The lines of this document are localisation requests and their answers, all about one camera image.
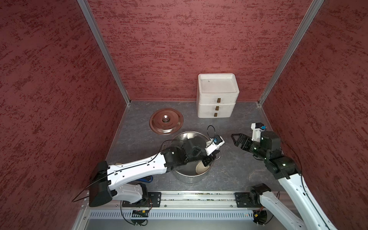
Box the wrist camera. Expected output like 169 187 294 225
205 135 225 156
251 122 266 142

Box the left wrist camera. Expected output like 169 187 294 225
205 135 225 156

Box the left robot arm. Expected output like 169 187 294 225
88 137 224 208

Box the white three-drawer box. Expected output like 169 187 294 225
196 73 240 118

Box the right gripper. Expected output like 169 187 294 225
229 133 268 160

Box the stainless steel pot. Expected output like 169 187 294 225
161 131 220 184

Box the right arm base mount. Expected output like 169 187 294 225
234 192 262 208

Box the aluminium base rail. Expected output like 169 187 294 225
83 190 294 210

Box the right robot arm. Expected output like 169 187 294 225
231 131 336 230

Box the steel pot lid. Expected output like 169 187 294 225
149 108 184 135

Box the corner aluminium profile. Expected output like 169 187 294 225
77 0 131 106
258 0 324 107

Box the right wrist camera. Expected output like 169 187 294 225
251 122 266 142

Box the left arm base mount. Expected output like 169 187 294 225
122 192 162 208

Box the left corner aluminium profile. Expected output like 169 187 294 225
77 0 131 106

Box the right corner aluminium profile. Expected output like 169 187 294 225
258 0 324 107

